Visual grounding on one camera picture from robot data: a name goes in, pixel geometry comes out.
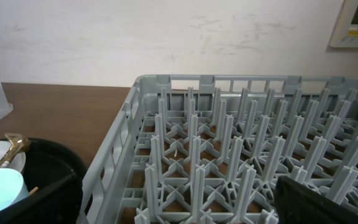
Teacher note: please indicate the grey plastic dishwasher rack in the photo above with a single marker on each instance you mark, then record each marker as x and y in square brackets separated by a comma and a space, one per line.
[210, 148]

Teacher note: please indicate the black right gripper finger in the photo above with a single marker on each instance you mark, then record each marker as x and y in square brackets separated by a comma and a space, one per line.
[297, 204]

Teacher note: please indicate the white wall control panel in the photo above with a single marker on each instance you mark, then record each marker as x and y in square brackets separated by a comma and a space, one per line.
[345, 33]

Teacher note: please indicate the wooden chopstick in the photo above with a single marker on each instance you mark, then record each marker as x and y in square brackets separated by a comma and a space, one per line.
[33, 190]

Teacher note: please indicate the round black serving tray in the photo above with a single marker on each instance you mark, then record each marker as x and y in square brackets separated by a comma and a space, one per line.
[57, 172]

